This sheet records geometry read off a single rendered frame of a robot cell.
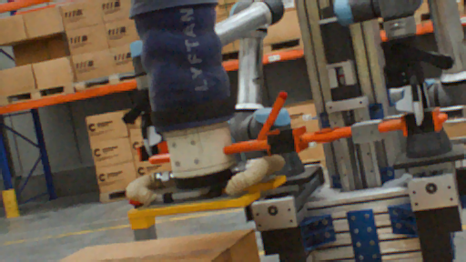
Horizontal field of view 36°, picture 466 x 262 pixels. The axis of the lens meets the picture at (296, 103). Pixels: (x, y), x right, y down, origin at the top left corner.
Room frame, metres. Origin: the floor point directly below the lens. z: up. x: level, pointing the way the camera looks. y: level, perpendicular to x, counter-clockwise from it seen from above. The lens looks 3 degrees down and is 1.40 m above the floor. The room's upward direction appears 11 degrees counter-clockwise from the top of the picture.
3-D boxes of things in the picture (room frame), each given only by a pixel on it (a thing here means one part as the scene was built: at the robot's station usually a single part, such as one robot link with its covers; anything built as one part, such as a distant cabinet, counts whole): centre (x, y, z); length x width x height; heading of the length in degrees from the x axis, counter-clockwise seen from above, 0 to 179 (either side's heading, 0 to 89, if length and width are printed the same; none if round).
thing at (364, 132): (1.72, -0.16, 1.21); 0.07 x 0.07 x 0.04; 70
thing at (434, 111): (1.67, -0.28, 1.21); 0.08 x 0.07 x 0.05; 70
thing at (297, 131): (1.79, 0.04, 1.21); 0.10 x 0.08 x 0.06; 160
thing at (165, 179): (1.88, 0.28, 1.15); 0.34 x 0.25 x 0.06; 70
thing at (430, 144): (2.25, -0.39, 1.09); 0.15 x 0.15 x 0.10
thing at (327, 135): (1.92, 0.05, 1.21); 0.93 x 0.30 x 0.04; 70
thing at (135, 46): (2.22, 0.44, 1.51); 0.09 x 0.08 x 0.11; 133
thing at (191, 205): (1.79, 0.31, 1.11); 0.34 x 0.10 x 0.05; 70
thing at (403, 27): (1.68, -0.27, 1.44); 0.08 x 0.08 x 0.05
